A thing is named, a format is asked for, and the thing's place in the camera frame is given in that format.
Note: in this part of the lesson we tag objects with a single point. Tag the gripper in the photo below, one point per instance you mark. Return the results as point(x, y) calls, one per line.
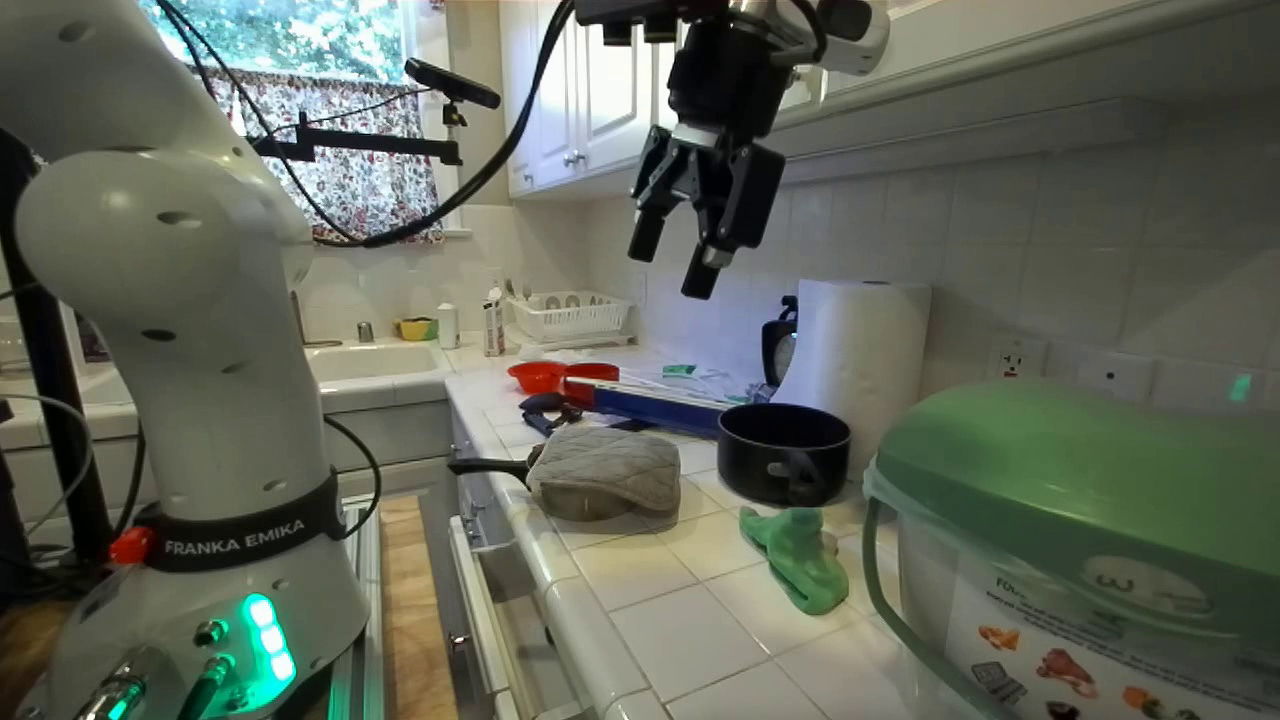
point(728, 85)

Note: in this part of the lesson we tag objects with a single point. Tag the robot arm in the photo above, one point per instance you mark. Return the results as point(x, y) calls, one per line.
point(190, 330)

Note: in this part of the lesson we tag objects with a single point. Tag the white cabinet door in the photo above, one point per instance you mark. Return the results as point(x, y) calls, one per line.
point(612, 95)
point(553, 100)

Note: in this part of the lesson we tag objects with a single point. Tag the cabinet door knob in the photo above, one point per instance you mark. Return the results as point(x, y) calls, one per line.
point(574, 159)

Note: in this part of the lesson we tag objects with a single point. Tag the black kitchen timer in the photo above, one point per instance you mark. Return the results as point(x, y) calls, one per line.
point(778, 345)

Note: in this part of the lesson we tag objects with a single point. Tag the white dish rack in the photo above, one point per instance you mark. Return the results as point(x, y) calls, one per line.
point(570, 315)

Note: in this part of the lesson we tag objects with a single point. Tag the clear plastic bags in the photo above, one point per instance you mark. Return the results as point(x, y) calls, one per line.
point(700, 383)

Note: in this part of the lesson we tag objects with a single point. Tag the red measuring cup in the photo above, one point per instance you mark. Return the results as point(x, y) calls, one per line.
point(590, 376)
point(537, 377)

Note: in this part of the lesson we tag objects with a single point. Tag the blue wrap box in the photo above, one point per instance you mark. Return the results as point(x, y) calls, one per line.
point(660, 408)

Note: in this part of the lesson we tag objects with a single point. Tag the paper towel roll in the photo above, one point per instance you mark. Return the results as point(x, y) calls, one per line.
point(860, 350)

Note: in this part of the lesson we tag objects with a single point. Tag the white carton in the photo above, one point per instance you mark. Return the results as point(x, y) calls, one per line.
point(494, 325)

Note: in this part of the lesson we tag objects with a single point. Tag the dark blue kitchen tool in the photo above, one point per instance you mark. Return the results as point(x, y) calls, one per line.
point(545, 410)

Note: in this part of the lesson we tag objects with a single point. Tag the black pot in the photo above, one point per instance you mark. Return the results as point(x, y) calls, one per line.
point(785, 455)

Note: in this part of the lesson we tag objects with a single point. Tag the white bottle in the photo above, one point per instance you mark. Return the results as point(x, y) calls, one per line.
point(448, 327)

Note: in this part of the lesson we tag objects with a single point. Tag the grey oven mitt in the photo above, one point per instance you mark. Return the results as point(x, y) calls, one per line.
point(605, 470)

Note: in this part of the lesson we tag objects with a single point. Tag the yellow green bowl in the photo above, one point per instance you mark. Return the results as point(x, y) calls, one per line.
point(417, 329)

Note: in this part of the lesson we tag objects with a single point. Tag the black frying pan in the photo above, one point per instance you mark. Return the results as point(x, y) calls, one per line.
point(490, 466)

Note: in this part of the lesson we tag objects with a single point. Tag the floral curtain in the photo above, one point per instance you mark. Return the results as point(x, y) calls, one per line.
point(350, 170)

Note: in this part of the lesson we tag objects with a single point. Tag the white sink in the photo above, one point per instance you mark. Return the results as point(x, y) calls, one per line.
point(370, 362)

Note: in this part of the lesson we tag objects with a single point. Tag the green silicone glove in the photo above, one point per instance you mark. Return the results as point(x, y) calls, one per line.
point(800, 565)

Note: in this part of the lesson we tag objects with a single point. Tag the window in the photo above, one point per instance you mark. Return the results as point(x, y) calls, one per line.
point(300, 35)

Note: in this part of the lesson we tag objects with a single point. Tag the white drawer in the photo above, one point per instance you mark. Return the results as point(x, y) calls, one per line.
point(490, 620)

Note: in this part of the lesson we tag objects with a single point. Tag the plastic tub with green lid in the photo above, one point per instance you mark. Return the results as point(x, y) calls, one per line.
point(1080, 540)

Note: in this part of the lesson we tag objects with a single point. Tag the black stand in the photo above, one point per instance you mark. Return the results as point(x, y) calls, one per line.
point(50, 380)

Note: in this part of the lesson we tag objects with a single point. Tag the white wall cabinets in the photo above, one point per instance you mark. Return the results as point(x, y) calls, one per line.
point(600, 90)

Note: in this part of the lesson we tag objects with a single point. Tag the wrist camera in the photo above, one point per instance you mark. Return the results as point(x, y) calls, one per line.
point(630, 15)

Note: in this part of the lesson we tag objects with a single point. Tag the camera on mount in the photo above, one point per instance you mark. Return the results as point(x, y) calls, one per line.
point(380, 143)

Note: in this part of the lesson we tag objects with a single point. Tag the white wall socket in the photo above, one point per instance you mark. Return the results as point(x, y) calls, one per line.
point(1017, 358)

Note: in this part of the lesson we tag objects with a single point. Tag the white switch plate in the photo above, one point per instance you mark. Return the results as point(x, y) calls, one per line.
point(1115, 377)

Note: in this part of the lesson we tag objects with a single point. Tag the switch plate with green light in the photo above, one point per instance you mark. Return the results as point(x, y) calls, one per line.
point(1215, 388)

